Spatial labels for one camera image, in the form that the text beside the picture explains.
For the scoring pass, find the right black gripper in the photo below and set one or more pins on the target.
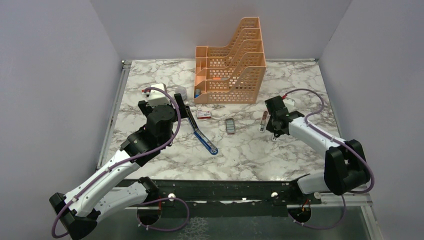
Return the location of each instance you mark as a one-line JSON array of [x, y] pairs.
[[270, 128]]

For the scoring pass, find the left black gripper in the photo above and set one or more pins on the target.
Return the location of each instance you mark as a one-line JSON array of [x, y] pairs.
[[181, 106]]

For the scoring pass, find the pink white small stapler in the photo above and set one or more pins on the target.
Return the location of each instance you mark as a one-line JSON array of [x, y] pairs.
[[263, 122]]

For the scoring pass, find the red white staple box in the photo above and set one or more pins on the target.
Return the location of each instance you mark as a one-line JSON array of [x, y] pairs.
[[203, 114]]

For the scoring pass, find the staple tray with staples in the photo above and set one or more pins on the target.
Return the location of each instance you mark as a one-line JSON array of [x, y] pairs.
[[230, 126]]

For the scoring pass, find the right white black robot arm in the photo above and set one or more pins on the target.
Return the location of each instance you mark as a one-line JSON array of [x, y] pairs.
[[344, 161]]

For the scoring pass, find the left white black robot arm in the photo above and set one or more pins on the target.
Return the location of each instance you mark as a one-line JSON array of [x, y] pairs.
[[79, 211]]

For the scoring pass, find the clear plastic jar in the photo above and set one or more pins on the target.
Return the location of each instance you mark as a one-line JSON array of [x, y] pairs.
[[181, 90]]

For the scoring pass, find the blue item in organizer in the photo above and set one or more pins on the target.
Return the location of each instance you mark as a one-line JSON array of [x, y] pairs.
[[197, 92]]

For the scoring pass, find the orange plastic file organizer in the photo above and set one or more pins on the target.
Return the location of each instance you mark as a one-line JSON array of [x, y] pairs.
[[232, 74]]

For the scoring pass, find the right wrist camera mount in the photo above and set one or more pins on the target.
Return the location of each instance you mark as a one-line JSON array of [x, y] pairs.
[[289, 103]]

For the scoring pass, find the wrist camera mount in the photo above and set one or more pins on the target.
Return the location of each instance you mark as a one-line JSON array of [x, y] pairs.
[[289, 103], [156, 98]]

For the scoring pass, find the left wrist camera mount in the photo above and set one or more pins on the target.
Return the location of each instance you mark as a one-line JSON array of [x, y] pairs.
[[156, 98]]

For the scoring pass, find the left aluminium side rail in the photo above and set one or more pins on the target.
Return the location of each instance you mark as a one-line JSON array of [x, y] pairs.
[[103, 154]]

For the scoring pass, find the aluminium front rail frame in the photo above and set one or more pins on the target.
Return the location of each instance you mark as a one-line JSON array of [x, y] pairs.
[[302, 216]]

